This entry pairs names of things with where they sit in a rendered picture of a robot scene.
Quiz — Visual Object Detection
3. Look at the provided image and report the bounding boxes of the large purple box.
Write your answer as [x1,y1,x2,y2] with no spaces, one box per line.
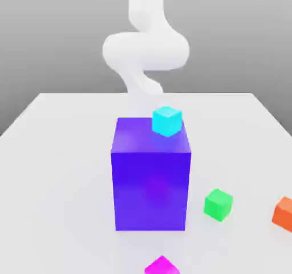
[110,117,192,232]

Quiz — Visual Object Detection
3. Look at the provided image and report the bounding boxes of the small orange cube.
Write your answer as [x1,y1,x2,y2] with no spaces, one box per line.
[271,196,292,233]

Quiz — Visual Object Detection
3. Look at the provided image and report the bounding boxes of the small green cube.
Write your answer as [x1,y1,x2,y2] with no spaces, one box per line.
[203,188,234,223]

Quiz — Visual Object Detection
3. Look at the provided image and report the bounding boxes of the small cyan cube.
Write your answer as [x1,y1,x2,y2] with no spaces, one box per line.
[152,105,183,138]

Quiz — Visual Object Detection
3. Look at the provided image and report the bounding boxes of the small magenta cube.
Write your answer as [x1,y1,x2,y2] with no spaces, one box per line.
[144,255,181,274]

